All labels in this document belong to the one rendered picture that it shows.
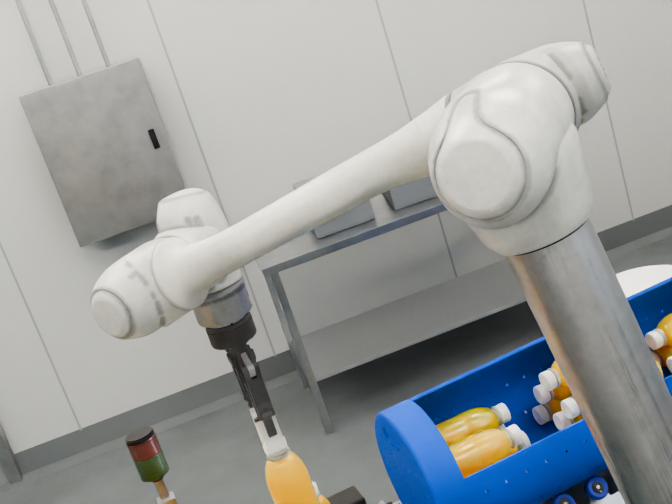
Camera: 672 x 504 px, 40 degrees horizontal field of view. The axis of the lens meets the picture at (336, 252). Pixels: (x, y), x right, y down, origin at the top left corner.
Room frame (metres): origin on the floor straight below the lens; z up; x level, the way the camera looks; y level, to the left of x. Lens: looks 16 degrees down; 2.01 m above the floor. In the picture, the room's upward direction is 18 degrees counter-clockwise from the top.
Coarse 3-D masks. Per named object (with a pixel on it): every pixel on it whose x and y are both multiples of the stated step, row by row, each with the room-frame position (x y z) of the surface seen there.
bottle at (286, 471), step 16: (288, 448) 1.37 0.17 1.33; (272, 464) 1.35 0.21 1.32; (288, 464) 1.35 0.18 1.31; (304, 464) 1.37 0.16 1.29; (272, 480) 1.34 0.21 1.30; (288, 480) 1.34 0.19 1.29; (304, 480) 1.35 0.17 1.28; (272, 496) 1.35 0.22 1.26; (288, 496) 1.33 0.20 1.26; (304, 496) 1.34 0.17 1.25
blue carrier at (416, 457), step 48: (480, 384) 1.73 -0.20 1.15; (528, 384) 1.77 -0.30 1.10; (384, 432) 1.60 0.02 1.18; (432, 432) 1.49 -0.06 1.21; (528, 432) 1.73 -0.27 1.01; (576, 432) 1.49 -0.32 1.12; (432, 480) 1.43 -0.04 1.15; (480, 480) 1.44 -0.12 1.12; (528, 480) 1.46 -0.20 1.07; (576, 480) 1.51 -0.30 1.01
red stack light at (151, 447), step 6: (150, 438) 1.77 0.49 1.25; (156, 438) 1.79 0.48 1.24; (126, 444) 1.78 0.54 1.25; (138, 444) 1.76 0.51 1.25; (144, 444) 1.76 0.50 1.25; (150, 444) 1.77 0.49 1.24; (156, 444) 1.78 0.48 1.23; (132, 450) 1.76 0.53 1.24; (138, 450) 1.76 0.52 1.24; (144, 450) 1.76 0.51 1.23; (150, 450) 1.76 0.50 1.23; (156, 450) 1.77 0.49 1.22; (132, 456) 1.77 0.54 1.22; (138, 456) 1.76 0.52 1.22; (144, 456) 1.76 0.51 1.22; (150, 456) 1.76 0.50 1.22
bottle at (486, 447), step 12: (480, 432) 1.55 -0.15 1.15; (492, 432) 1.54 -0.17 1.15; (504, 432) 1.55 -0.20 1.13; (456, 444) 1.53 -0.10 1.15; (468, 444) 1.52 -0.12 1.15; (480, 444) 1.52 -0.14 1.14; (492, 444) 1.52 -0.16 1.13; (504, 444) 1.52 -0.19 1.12; (456, 456) 1.50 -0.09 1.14; (468, 456) 1.50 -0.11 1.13; (480, 456) 1.50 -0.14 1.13; (492, 456) 1.51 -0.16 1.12; (504, 456) 1.52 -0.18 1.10; (468, 468) 1.49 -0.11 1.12; (480, 468) 1.50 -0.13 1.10
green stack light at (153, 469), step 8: (160, 456) 1.77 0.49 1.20; (136, 464) 1.77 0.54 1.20; (144, 464) 1.76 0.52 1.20; (152, 464) 1.76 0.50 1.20; (160, 464) 1.77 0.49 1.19; (144, 472) 1.76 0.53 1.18; (152, 472) 1.76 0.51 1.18; (160, 472) 1.76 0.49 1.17; (144, 480) 1.76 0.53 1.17; (152, 480) 1.76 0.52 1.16
